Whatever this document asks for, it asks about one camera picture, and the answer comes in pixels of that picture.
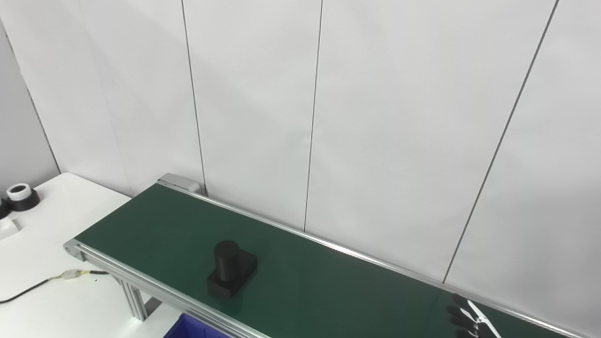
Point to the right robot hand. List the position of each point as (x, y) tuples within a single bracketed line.
[(462, 319)]

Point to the black cylinder block part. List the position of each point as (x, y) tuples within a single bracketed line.
[(231, 270)]

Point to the green conveyor belt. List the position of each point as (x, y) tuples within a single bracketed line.
[(328, 286)]

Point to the blue plastic bin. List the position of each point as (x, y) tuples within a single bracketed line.
[(192, 328)]

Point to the grey conveyor end housing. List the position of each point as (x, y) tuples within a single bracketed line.
[(178, 180)]

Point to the aluminium conveyor leg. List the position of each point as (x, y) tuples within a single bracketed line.
[(136, 300)]

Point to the black white tape roll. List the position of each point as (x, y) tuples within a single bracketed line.
[(22, 197)]

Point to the white flat object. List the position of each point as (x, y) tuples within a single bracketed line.
[(7, 229)]

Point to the black round object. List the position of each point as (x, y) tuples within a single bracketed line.
[(3, 209)]

